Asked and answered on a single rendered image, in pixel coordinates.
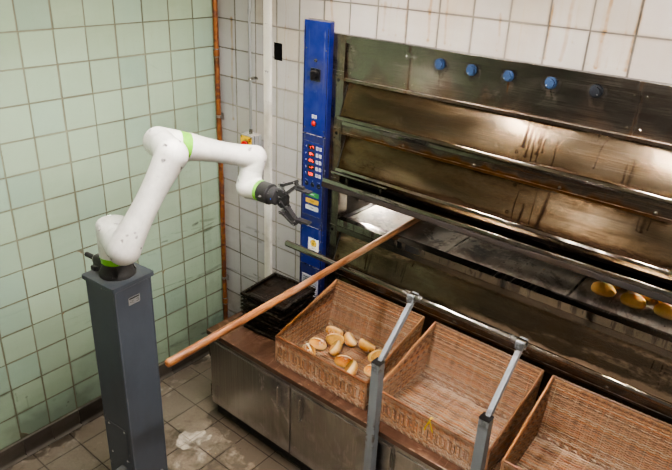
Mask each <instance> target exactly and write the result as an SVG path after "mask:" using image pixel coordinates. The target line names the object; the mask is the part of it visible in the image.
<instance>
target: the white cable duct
mask: <svg viewBox="0 0 672 470"><path fill-rule="evenodd" d="M263 77H264V150H265V152H266V154H267V161H266V164H265V168H264V181H267V182H270V183H272V0H263ZM264 262H265V278H266V277H268V276H269V275H271V274H272V204H270V205H267V204H265V203H264Z"/></svg>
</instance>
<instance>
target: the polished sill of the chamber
mask: <svg viewBox="0 0 672 470"><path fill-rule="evenodd" d="M337 225H338V226H340V227H343V228H345V229H348V230H351V231H353V232H356V233H359V234H361V235H364V236H367V237H369V238H372V239H375V240H376V239H378V238H379V237H381V236H383V235H385V234H386V233H388V232H389V231H386V230H383V229H380V228H378V227H375V226H372V225H369V224H367V223H364V222H361V221H358V220H356V219H353V218H350V217H347V216H342V217H340V218H338V221H337ZM383 243H385V244H388V245H390V246H393V247H396V248H398V249H401V250H404V251H406V252H409V253H412V254H414V255H417V256H419V257H422V258H425V259H427V260H430V261H433V262H435V263H438V264H441V265H443V266H446V267H449V268H451V269H454V270H456V271H459V272H462V273H464V274H467V275H470V276H472V277H475V278H478V279H480V280H483V281H486V282H488V283H491V284H494V285H496V286H499V287H501V288H504V289H507V290H509V291H512V292H515V293H517V294H520V295H523V296H525V297H528V298H531V299H533V300H536V301H538V302H541V303H544V304H546V305H549V306H552V307H554V308H557V309H560V310H562V311H565V312H568V313H570V314H573V315H575V316H578V317H581V318H583V319H586V320H589V321H591V322H594V323H597V324H599V325H602V326H605V327H607V328H610V329H613V330H615V331H618V332H620V333H623V334H626V335H628V336H631V337H634V338H636V339H639V340H642V341H644V342H647V343H650V344H652V345H655V346H657V347H660V348H663V349H665V350H668V351H671V352H672V334H669V333H667V332H664V331H661V330H658V329H656V328H653V327H650V326H647V325H645V324H642V323H639V322H636V321H634V320H631V319H628V318H625V317H623V316H620V315H617V314H614V313H612V312H609V311H606V310H603V309H601V308H598V307H595V306H592V305H590V304H587V303H584V302H581V301H579V300H576V299H573V298H570V297H568V296H565V295H562V294H559V293H557V292H554V291H551V290H548V289H546V288H543V287H540V286H537V285H535V284H532V283H529V282H526V281H523V280H521V279H518V278H515V277H512V276H510V275H507V274H504V273H501V272H499V271H496V270H493V269H490V268H488V267H485V266H482V265H479V264H477V263H474V262H471V261H468V260H466V259H463V258H460V257H457V256H455V255H452V254H449V253H446V252H444V251H441V250H438V249H435V248H433V247H430V246H427V245H424V244H422V243H419V242H416V241H413V240H411V239H408V238H405V237H402V236H400V235H395V236H393V237H392V238H390V239H388V240H387V241H385V242H383Z"/></svg>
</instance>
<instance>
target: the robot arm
mask: <svg viewBox="0 0 672 470"><path fill-rule="evenodd" d="M143 146H144V148H145V150H146V151H147V152H148V153H149V154H150V155H152V156H153V157H152V160H151V163H150V165H149V168H148V170H147V173H146V175H145V177H144V180H143V182H142V184H141V186H140V188H139V191H138V193H137V195H136V196H135V198H134V200H133V202H132V204H131V206H130V208H129V209H128V211H127V213H126V215H125V216H122V215H107V216H103V217H101V218H100V219H98V220H97V222H96V224H95V228H96V237H97V245H98V254H95V255H94V254H92V253H89V252H85V254H84V255H85V256H86V257H88V258H90V259H92V262H93V265H91V270H93V271H98V273H99V277H100V278H101V279H103V280H105V281H122V280H126V279H129V278H131V277H132V276H134V275H135V274H136V272H137V270H136V266H135V265H134V262H136V261H137V260H138V258H139V257H140V255H141V252H142V249H143V246H144V243H145V240H146V238H147V235H148V232H149V230H150V228H151V225H152V223H153V221H154V218H155V216H156V214H157V212H158V210H159V208H160V206H161V204H162V202H163V200H164V198H165V197H166V195H167V193H168V191H169V189H170V188H171V186H172V184H173V183H174V181H175V180H176V178H177V177H178V175H179V173H180V172H181V171H182V169H183V168H184V166H185V165H186V163H187V161H205V162H216V163H224V164H230V165H235V166H240V167H241V168H240V172H239V176H238V179H237V182H236V190H237V193H238V194H239V195H240V196H241V197H243V198H246V199H254V200H257V201H259V202H262V203H265V204H267V205H270V204H273V205H276V206H279V207H280V211H278V213H279V214H281V215H282V216H283V217H284V218H285V219H286V220H287V221H288V222H289V223H290V224H291V225H292V226H295V225H297V224H301V225H302V224H305V225H310V224H312V222H311V221H309V220H306V219H303V218H301V217H297V216H296V214H295V213H294V211H293V210H292V208H291V206H290V204H289V203H290V201H289V199H290V196H289V194H290V193H291V192H293V191H294V190H296V191H299V192H302V193H304V194H307V195H309V194H311V193H313V191H311V190H308V189H305V187H304V186H301V185H299V183H298V182H299V180H294V181H291V182H287V183H285V182H282V183H280V184H278V185H279V186H280V188H278V187H277V186H276V185H275V184H272V183H270V182H267V181H264V180H262V176H263V171H264V168H265V164H266V161H267V154H266V152H265V150H264V149H263V148H262V147H261V146H258V145H246V144H236V143H230V142H224V141H219V140H215V139H210V138H207V137H203V136H200V135H197V134H194V133H191V132H189V133H188V132H184V131H180V130H175V129H171V128H166V127H160V126H156V127H152V128H150V129H149V130H148V131H147V132H146V133H145V134H144V137H143ZM292 184H294V185H295V186H293V187H292V188H290V189H289V190H287V191H285V190H284V189H283V188H285V186H288V185H292ZM285 206H288V207H285ZM285 210H286V211H285Z"/></svg>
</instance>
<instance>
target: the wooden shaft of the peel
mask: <svg viewBox="0 0 672 470"><path fill-rule="evenodd" d="M419 221H421V220H419V219H416V218H413V219H411V220H409V221H407V222H406V223H404V224H402V225H400V226H399V227H397V228H395V229H393V230H392V231H390V232H388V233H386V234H385V235H383V236H381V237H379V238H378V239H376V240H374V241H372V242H371V243H369V244H367V245H365V246H364V247H362V248H360V249H358V250H357V251H355V252H353V253H351V254H350V255H348V256H346V257H344V258H343V259H341V260H339V261H337V262H336V263H334V264H332V265H330V266H329V267H327V268H325V269H323V270H322V271H320V272H318V273H316V274H315V275H313V276H311V277H309V278H308V279H306V280H304V281H302V282H301V283H299V284H297V285H295V286H294V287H292V288H290V289H288V290H287V291H285V292H283V293H281V294H280V295H278V296H276V297H274V298H273V299H271V300H269V301H267V302H266V303H264V304H262V305H260V306H259V307H257V308H255V309H253V310H252V311H250V312H248V313H246V314H245V315H243V316H241V317H239V318H238V319H236V320H234V321H232V322H231V323H229V324H227V325H225V326H223V327H222V328H220V329H218V330H216V331H215V332H213V333H211V334H209V335H208V336H206V337H204V338H202V339H201V340H199V341H197V342H195V343H194V344H192V345H190V346H188V347H187V348H185V349H183V350H181V351H180V352H178V353H176V354H174V355H173V356H171V357H169V358H167V359H166V360H165V365H166V366H167V367H172V366H173V365H175V364H177V363H178V362H180V361H182V360H184V359H185V358H187V357H189V356H190V355H192V354H194V353H195V352H197V351H199V350H201V349H202V348H204V347H206V346H207V345H209V344H211V343H213V342H214V341H216V340H218V339H219V338H221V337H223V336H225V335H226V334H228V333H230V332H231V331H233V330H235V329H236V328H238V327H240V326H242V325H243V324H245V323H247V322H248V321H250V320H252V319H254V318H255V317H257V316H259V315H260V314H262V313H264V312H265V311H267V310H269V309H271V308H272V307H274V306H276V305H277V304H279V303H281V302H283V301H284V300H286V299H288V298H289V297H291V296H293V295H294V294H296V293H298V292H300V291H301V290H303V289H305V288H306V287H308V286H310V285H312V284H313V283H315V282H317V281H318V280H320V279H322V278H324V277H325V276H327V275H329V274H330V273H332V272H334V271H335V270H337V269H339V268H341V267H342V266H344V265H346V264H347V263H349V262H351V261H353V260H354V259H356V258H358V257H359V256H361V255H363V254H364V253H366V252H368V251H370V250H371V249H373V248H375V247H376V246H378V245H380V244H382V243H383V242H385V241H387V240H388V239H390V238H392V237H393V236H395V235H397V234H399V233H400V232H402V231H404V230H405V229H407V228H409V227H411V226H412V225H414V224H416V223H417V222H419Z"/></svg>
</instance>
